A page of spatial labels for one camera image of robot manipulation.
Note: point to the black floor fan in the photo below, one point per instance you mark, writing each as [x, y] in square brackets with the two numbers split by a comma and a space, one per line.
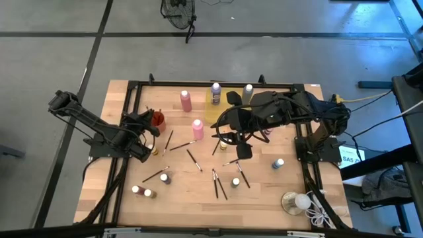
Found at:
[178, 13]

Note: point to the purple paint bottle apple label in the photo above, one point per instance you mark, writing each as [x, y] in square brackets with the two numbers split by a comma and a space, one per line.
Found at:
[215, 96]

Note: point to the tan small paint bottle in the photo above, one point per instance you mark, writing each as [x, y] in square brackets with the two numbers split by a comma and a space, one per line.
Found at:
[151, 194]

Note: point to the black metal table frame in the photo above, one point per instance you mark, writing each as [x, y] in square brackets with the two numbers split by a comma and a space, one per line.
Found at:
[215, 83]

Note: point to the dark pink paint bottle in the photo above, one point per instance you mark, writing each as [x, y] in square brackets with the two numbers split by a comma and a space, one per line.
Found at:
[186, 103]

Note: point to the grey paint bottle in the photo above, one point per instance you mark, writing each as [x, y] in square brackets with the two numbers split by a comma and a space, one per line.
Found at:
[247, 96]

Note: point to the navy blue paint bottle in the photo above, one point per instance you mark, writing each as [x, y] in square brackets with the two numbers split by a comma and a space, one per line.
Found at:
[166, 180]

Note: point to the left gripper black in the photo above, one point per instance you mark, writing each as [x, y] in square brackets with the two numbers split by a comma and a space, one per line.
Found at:
[137, 125]

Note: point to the black metal stand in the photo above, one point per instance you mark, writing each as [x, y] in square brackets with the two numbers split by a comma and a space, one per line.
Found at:
[409, 99]

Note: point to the dark grey stand foot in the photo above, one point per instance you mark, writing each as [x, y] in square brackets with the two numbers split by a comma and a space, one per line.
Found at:
[10, 152]

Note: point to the golden yellow striped paint bottle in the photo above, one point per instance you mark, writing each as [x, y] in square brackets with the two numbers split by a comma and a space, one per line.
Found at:
[153, 151]

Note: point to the black floor bar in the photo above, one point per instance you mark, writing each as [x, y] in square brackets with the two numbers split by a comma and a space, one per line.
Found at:
[375, 84]

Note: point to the teal blue striped paint bottle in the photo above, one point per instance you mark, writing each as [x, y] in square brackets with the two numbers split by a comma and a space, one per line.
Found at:
[277, 164]

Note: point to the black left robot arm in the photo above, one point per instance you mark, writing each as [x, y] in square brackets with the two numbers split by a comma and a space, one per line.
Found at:
[114, 137]

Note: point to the grey bag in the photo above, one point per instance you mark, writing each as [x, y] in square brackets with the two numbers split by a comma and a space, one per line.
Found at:
[385, 185]

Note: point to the yellow translucent plastic tray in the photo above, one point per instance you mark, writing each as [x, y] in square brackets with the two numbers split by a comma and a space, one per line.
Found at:
[211, 112]

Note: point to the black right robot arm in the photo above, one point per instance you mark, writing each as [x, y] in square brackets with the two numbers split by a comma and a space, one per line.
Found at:
[297, 109]

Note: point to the green striped paint bottle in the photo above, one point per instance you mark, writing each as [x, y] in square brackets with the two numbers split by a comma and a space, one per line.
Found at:
[235, 182]

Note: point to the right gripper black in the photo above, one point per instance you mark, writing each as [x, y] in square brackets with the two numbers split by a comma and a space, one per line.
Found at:
[243, 125]

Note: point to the orange-red plastic cup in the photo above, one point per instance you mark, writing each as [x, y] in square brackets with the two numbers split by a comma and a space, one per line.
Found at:
[161, 125]

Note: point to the table-level camera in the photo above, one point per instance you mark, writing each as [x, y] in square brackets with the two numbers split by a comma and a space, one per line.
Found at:
[213, 232]

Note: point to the white SA5 sign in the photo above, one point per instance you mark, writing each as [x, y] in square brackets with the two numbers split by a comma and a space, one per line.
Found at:
[352, 158]

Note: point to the light pink paint bottle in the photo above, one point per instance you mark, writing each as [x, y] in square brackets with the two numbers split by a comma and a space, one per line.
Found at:
[198, 131]

